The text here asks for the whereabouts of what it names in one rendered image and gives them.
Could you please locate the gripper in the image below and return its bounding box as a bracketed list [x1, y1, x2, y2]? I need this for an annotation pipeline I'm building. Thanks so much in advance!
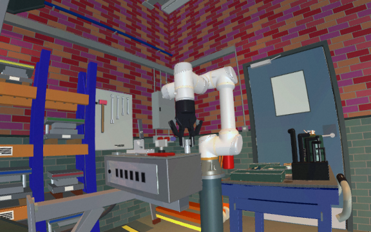
[167, 100, 204, 146]

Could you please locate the grey counter box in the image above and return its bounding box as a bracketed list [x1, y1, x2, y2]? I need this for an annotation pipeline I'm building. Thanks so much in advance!
[104, 152, 203, 204]

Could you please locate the grey lever base block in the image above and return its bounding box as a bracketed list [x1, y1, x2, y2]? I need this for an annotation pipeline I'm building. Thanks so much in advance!
[126, 139, 155, 155]

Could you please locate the red cylinder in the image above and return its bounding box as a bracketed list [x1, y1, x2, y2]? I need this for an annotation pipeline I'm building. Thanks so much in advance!
[222, 155, 236, 170]

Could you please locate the grey tool pegboard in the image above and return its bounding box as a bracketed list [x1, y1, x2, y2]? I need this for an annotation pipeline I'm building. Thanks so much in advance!
[94, 88, 134, 151]

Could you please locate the long silver wrench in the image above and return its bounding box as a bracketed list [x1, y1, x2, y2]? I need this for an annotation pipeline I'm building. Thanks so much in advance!
[109, 93, 115, 125]

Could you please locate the blue door with window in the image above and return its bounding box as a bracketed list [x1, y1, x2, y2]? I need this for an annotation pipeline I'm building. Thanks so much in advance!
[242, 40, 354, 231]

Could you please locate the red-headed wooden hammer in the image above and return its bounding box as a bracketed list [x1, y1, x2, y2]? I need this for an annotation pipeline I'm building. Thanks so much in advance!
[98, 99, 108, 134]

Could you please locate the large green tray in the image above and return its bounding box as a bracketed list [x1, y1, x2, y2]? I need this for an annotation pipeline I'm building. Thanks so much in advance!
[229, 168, 287, 183]

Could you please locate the small green tray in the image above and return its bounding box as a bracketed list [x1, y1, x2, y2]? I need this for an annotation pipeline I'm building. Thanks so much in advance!
[249, 162, 289, 171]

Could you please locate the blue workbench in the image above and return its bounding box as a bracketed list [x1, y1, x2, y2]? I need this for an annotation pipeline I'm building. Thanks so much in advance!
[220, 164, 341, 232]

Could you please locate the grey die set green stripe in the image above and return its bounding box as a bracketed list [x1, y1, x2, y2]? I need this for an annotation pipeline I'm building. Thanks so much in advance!
[43, 116, 86, 140]

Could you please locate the grey ceiling light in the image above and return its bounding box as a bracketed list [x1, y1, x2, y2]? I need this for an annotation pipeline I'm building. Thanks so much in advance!
[141, 0, 192, 15]

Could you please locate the black tool holder box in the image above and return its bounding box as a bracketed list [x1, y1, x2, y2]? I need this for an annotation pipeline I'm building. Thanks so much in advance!
[287, 128, 330, 182]

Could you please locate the grey die set red stripe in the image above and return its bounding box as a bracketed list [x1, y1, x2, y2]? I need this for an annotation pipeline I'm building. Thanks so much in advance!
[46, 168, 86, 195]

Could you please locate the blue and orange shelf rack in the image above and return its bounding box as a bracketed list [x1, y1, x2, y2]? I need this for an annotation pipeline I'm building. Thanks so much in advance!
[0, 48, 99, 232]

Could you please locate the white bent pipe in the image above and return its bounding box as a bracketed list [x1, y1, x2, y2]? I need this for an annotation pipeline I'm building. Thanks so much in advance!
[335, 173, 353, 224]

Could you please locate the grey die set yellow stripe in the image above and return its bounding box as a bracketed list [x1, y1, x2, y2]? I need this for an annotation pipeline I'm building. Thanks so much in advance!
[0, 58, 35, 86]

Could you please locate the grey die set blue stripe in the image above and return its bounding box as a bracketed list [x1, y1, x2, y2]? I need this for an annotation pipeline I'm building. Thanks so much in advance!
[0, 167, 33, 205]

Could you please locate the grey wall electrical cabinet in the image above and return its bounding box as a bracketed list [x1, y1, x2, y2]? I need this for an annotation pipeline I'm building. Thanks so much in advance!
[151, 90, 176, 130]

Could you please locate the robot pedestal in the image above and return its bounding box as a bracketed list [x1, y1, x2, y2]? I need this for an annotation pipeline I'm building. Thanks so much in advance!
[199, 157, 224, 232]

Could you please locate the blue wall pipe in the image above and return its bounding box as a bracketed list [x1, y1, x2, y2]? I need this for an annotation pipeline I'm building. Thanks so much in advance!
[43, 1, 174, 58]

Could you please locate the grey wall conduit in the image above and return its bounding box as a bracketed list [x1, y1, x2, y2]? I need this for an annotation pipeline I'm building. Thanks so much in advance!
[3, 12, 237, 76]

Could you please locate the grey steel support frame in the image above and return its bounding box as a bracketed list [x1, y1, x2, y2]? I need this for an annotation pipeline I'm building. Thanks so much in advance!
[26, 188, 190, 232]

